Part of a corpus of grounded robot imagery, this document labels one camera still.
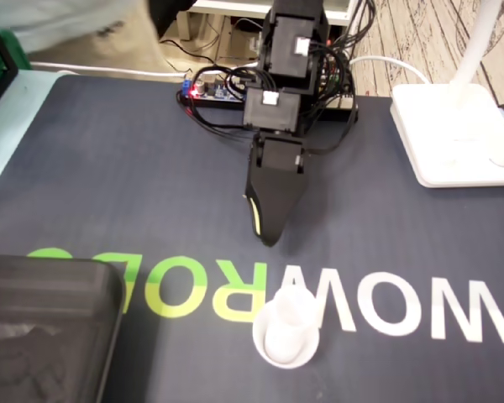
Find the dark mat with WOWROBO print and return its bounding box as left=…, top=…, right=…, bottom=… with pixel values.
left=0, top=74, right=504, bottom=403

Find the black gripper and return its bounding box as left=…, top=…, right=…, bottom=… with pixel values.
left=244, top=133, right=310, bottom=248

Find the person in pale shirt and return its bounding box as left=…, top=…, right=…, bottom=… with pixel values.
left=0, top=0, right=194, bottom=76

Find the black floor cable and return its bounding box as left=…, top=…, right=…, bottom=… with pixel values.
left=158, top=38, right=220, bottom=65

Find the green object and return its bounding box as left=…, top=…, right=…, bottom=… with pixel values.
left=0, top=30, right=31, bottom=71

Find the white desk lamp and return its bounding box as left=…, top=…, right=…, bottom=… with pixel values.
left=389, top=0, right=504, bottom=189

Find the white plastic cup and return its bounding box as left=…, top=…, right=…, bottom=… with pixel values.
left=251, top=287, right=320, bottom=370

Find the white cable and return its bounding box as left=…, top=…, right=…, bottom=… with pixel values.
left=348, top=55, right=430, bottom=86
left=29, top=60, right=191, bottom=81

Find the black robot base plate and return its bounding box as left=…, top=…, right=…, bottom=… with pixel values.
left=179, top=94, right=359, bottom=123

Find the black plastic tray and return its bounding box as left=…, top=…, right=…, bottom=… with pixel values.
left=0, top=253, right=126, bottom=403

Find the blue circuit board, red LED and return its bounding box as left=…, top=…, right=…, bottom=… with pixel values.
left=180, top=76, right=249, bottom=104

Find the small controller board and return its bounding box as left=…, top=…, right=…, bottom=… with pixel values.
left=321, top=58, right=358, bottom=111

